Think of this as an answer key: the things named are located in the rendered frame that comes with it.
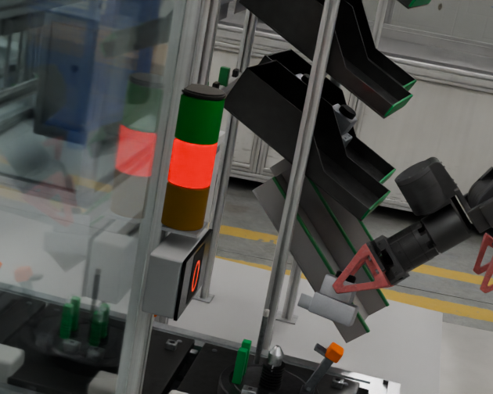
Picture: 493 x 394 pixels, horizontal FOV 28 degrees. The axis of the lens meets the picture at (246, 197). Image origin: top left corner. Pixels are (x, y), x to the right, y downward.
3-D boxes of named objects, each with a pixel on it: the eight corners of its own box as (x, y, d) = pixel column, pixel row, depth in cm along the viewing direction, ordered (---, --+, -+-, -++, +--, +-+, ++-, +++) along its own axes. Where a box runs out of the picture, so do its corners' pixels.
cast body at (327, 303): (352, 326, 144) (369, 281, 144) (348, 327, 140) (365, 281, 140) (300, 305, 146) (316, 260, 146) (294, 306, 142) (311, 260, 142)
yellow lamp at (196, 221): (207, 221, 113) (214, 181, 111) (196, 234, 108) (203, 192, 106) (166, 212, 113) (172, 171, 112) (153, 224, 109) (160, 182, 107)
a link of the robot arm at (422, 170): (516, 214, 134) (502, 199, 143) (476, 144, 132) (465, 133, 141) (439, 257, 136) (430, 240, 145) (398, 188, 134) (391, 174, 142)
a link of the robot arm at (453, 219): (480, 238, 137) (472, 227, 143) (456, 197, 136) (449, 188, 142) (437, 263, 138) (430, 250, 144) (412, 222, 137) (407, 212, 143)
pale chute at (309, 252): (367, 316, 165) (390, 304, 163) (346, 344, 153) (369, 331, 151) (279, 173, 165) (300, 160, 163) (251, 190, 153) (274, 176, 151)
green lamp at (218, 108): (222, 138, 110) (229, 95, 108) (211, 148, 105) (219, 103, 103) (179, 128, 110) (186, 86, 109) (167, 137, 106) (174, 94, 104)
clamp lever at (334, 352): (314, 389, 135) (345, 349, 132) (312, 395, 133) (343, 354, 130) (293, 374, 135) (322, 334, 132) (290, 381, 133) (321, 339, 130)
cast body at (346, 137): (343, 150, 170) (367, 119, 167) (336, 155, 166) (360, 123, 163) (306, 119, 171) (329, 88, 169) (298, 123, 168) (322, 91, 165)
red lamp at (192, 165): (214, 180, 111) (221, 139, 110) (204, 191, 106) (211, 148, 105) (173, 170, 112) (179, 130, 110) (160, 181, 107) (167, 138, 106)
